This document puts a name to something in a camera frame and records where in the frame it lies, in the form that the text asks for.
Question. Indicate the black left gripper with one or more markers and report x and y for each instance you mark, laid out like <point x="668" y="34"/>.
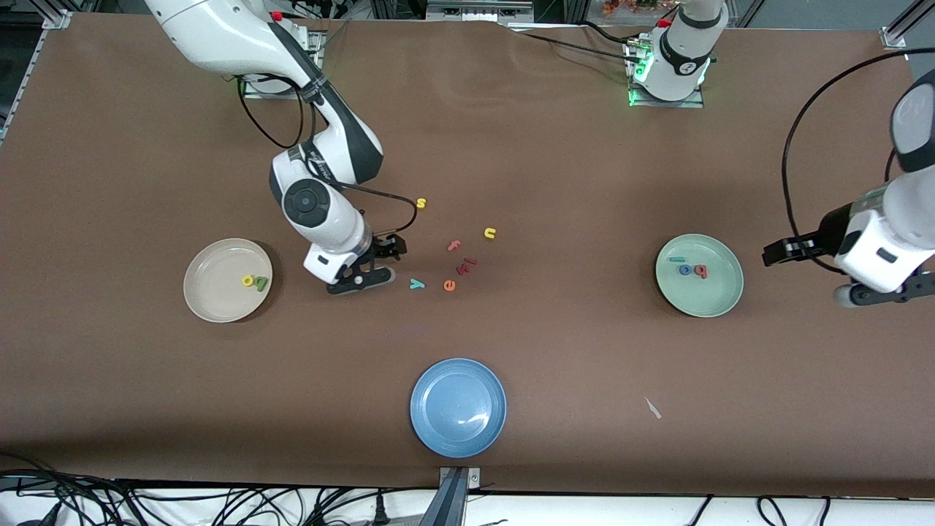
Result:
<point x="824" y="232"/>

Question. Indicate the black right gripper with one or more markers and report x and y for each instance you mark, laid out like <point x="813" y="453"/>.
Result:
<point x="382" y="248"/>

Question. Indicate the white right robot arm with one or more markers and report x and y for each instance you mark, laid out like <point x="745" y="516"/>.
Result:
<point x="321" y="212"/>

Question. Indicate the pale green plate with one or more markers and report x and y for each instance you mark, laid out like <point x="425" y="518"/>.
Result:
<point x="708" y="299"/>

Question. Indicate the brown paper table cover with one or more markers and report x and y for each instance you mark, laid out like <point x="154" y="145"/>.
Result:
<point x="467" y="146"/>

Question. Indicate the blue plate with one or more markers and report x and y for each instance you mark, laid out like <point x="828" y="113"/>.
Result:
<point x="458" y="408"/>

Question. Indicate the beige brown plate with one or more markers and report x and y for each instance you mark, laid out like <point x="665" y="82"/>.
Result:
<point x="219" y="299"/>

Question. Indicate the white tape scrap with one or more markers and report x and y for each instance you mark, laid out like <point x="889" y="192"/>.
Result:
<point x="652" y="408"/>

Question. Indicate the grey power strip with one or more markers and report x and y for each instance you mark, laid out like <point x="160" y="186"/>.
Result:
<point x="475" y="11"/>

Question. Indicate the orange background object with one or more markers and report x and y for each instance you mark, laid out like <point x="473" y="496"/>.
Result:
<point x="621" y="6"/>

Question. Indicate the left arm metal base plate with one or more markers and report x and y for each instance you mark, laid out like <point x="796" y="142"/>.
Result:
<point x="665" y="104"/>

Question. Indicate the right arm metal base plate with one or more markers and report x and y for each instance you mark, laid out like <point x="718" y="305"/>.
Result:
<point x="315" y="44"/>

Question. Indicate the aluminium frame post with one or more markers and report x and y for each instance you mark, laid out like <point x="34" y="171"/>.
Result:
<point x="895" y="36"/>
<point x="55" y="16"/>

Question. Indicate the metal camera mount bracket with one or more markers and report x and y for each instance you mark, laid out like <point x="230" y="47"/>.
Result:
<point x="453" y="497"/>

